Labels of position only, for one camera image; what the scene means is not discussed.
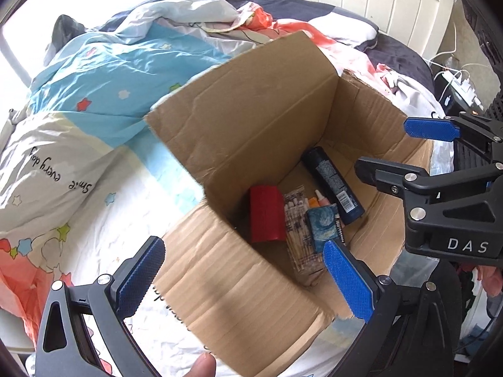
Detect dark blue shampoo bottle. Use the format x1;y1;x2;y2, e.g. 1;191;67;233
301;146;365;226

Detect pink tube white cap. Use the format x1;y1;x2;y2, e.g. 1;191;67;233
315;190;331;206

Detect blue tissue pack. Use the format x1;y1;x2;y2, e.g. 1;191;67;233
306;204;345;254

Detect red box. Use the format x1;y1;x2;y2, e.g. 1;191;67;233
250;185;285;243

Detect person's left hand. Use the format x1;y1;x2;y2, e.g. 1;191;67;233
185;352;217;377

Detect pack of cotton swabs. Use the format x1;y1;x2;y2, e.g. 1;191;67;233
283;186;324;276

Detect colourful star duvet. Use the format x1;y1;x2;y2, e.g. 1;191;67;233
0;0;379;377

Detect brown cardboard box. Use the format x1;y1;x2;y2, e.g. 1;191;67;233
146;32;432;376

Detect dark navy pillow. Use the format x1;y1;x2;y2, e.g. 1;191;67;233
98;0;438;96

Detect white power strip cables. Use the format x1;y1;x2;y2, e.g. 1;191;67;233
428;19;489;112

